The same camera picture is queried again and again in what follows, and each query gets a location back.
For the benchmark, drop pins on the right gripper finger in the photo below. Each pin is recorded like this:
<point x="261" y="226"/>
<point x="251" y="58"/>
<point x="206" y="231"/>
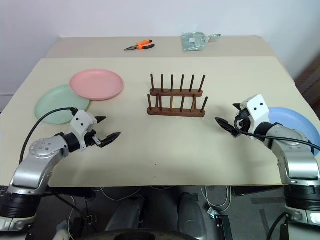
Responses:
<point x="225" y="124"/>
<point x="238" y="107"/>

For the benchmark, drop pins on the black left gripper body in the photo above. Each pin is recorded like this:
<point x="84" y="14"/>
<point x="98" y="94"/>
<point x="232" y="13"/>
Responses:
<point x="90" y="138"/>

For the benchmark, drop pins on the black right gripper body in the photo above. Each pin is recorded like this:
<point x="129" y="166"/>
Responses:
<point x="243" y="123"/>

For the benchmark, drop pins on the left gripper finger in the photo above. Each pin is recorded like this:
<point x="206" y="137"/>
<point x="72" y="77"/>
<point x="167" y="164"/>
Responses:
<point x="111" y="138"/>
<point x="100" y="119"/>

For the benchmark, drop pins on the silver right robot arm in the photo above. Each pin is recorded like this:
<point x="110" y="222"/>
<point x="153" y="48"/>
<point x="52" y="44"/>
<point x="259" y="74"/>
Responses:
<point x="297" y="162"/>

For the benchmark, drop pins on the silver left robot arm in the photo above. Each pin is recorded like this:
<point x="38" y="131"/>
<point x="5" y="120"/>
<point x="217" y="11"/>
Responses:
<point x="37" y="160"/>

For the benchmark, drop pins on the wooden dish rack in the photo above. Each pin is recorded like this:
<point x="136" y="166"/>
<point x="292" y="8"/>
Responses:
<point x="175" y="113"/>

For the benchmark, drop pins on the pink plate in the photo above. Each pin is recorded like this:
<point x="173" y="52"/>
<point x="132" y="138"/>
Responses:
<point x="96" y="83"/>

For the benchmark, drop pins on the green plate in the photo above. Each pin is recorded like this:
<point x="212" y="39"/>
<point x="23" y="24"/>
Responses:
<point x="56" y="105"/>

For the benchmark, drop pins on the blue plate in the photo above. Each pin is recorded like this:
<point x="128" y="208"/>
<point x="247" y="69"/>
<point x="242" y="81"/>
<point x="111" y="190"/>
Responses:
<point x="291" y="117"/>

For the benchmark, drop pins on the dark rounded grey shape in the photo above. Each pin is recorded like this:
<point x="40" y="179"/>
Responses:
<point x="126" y="215"/>
<point x="193" y="215"/>

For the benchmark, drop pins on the orange black pliers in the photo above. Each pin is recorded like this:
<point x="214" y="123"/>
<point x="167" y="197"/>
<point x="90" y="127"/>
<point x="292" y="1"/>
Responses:
<point x="143" y="44"/>

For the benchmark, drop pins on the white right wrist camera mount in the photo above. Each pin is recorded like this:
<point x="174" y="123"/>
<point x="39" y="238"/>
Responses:
<point x="257" y="107"/>

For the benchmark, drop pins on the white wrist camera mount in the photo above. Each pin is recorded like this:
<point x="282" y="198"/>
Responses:
<point x="257" y="107"/>
<point x="81" y="120"/>

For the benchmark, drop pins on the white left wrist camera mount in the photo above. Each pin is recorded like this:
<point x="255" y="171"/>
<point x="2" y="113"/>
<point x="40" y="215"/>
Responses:
<point x="81" y="120"/>

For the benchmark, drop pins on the black metal bracket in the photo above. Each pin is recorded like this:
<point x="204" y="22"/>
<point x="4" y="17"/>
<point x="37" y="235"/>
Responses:
<point x="223" y="227"/>

